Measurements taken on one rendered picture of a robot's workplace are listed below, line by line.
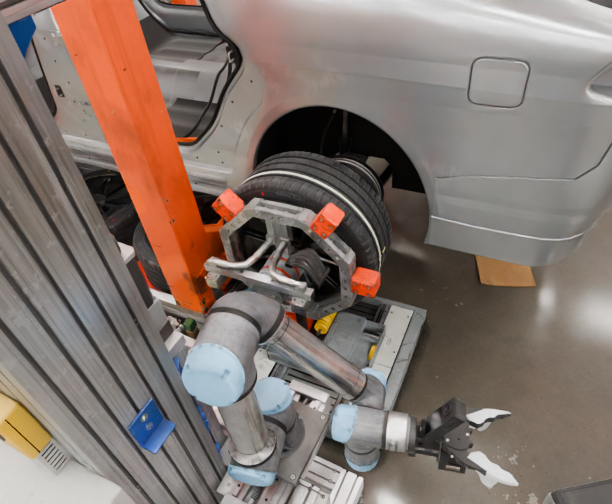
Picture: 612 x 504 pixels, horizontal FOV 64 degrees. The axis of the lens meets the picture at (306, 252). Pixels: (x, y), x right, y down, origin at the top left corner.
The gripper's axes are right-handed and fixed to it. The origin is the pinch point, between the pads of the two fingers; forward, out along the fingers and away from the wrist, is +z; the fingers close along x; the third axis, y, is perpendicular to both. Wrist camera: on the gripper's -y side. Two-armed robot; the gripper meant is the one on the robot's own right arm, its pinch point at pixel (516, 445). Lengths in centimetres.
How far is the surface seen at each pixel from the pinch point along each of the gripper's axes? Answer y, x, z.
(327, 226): 2, -72, -51
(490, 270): 99, -183, 21
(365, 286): 27, -73, -39
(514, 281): 100, -176, 34
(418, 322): 99, -132, -18
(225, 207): 3, -81, -91
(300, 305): 22, -54, -57
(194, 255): 29, -83, -110
